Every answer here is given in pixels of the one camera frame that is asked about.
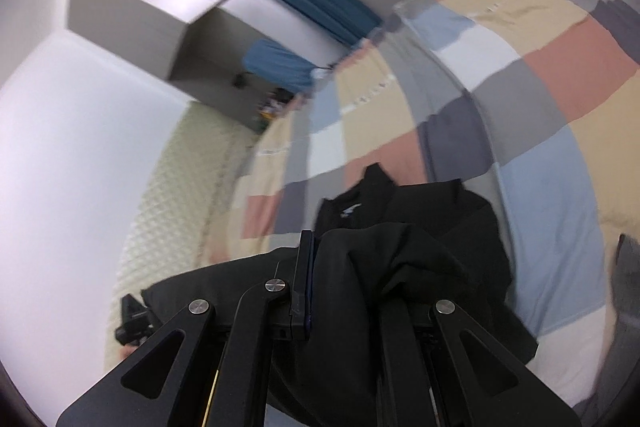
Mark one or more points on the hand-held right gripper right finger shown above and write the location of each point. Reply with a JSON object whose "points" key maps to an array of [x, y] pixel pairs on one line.
{"points": [[446, 324]]}

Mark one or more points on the wall socket with plug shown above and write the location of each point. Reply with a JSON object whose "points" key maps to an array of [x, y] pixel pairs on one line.
{"points": [[240, 80]]}

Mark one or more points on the blue chair cover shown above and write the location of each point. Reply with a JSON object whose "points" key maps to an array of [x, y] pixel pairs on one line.
{"points": [[280, 62]]}

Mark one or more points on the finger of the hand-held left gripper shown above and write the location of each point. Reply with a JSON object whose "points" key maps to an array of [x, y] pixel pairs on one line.
{"points": [[131, 319]]}

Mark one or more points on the grey fuzzy cloth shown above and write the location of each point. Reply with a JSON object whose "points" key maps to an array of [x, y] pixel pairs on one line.
{"points": [[625, 307]]}

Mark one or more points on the cream quilted headboard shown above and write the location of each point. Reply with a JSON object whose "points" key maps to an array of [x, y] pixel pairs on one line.
{"points": [[190, 207]]}

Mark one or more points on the grey wall cabinet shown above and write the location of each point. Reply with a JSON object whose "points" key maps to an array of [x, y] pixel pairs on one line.
{"points": [[145, 2]]}

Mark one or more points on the group of cosmetic bottles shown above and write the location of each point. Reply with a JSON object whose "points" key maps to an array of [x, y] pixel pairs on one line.
{"points": [[275, 104]]}

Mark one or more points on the black puffer jacket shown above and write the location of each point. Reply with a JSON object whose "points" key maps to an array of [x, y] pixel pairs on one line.
{"points": [[400, 257]]}

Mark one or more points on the patchwork quilt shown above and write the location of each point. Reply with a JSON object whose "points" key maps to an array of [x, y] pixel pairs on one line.
{"points": [[550, 167]]}

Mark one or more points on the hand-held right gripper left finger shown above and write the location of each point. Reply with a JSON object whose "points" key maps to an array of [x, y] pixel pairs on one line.
{"points": [[304, 277]]}

